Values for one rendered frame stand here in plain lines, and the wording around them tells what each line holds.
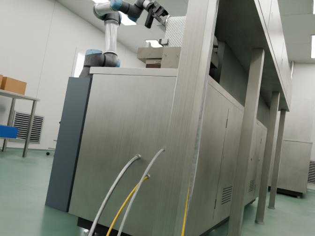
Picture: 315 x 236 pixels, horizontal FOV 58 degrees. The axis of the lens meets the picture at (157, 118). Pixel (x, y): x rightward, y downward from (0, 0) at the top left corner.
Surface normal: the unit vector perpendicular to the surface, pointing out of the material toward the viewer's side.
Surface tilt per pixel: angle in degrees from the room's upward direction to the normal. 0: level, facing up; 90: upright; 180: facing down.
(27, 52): 90
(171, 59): 90
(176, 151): 90
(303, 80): 90
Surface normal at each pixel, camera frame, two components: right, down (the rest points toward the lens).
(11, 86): 0.88, 0.11
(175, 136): -0.46, -0.15
